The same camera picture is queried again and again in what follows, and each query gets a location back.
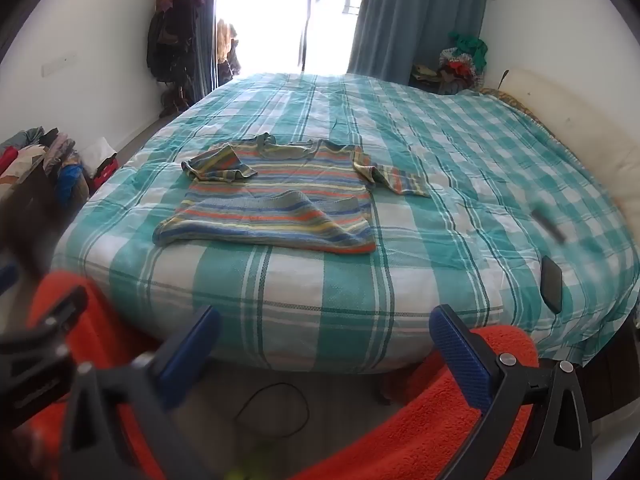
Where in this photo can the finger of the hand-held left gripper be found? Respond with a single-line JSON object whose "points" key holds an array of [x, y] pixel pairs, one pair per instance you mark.
{"points": [[35, 360]]}

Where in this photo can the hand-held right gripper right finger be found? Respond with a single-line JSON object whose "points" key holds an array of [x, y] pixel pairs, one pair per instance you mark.
{"points": [[457, 355]]}

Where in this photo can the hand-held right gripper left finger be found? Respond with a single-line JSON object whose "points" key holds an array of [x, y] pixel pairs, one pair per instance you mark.
{"points": [[187, 355]]}

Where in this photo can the striped knit t-shirt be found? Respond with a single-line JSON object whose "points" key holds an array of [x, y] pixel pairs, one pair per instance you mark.
{"points": [[280, 200]]}

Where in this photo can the row of folded clothes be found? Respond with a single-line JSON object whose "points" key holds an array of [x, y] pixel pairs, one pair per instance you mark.
{"points": [[45, 160]]}

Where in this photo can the colourful clothes pile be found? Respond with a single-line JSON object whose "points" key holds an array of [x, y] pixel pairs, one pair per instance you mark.
{"points": [[457, 72]]}

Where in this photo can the brown clothes behind curtain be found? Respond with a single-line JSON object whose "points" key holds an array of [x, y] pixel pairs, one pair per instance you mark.
{"points": [[227, 50]]}

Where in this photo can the dark hanging clothes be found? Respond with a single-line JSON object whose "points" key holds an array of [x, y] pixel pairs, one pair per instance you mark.
{"points": [[172, 35]]}

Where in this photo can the orange fleece garment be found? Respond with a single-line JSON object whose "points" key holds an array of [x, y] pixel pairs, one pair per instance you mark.
{"points": [[425, 435]]}

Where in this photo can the black phone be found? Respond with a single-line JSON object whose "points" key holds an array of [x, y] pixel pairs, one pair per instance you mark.
{"points": [[551, 285]]}

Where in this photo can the bed with green plaid cover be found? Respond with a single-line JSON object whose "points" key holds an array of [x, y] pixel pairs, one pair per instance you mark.
{"points": [[450, 160]]}

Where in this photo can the white bag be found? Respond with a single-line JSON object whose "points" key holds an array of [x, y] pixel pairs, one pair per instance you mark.
{"points": [[100, 152]]}

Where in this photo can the cream pillow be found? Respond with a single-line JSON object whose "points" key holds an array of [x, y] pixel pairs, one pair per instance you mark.
{"points": [[575, 120]]}

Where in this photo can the green cloth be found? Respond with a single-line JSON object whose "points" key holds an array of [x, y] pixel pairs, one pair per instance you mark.
{"points": [[472, 47]]}

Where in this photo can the narrow grey-blue curtain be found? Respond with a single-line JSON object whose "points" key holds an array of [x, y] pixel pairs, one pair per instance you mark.
{"points": [[202, 35]]}

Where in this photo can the wide grey-blue curtain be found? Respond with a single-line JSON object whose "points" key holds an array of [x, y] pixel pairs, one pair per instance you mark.
{"points": [[415, 25]]}

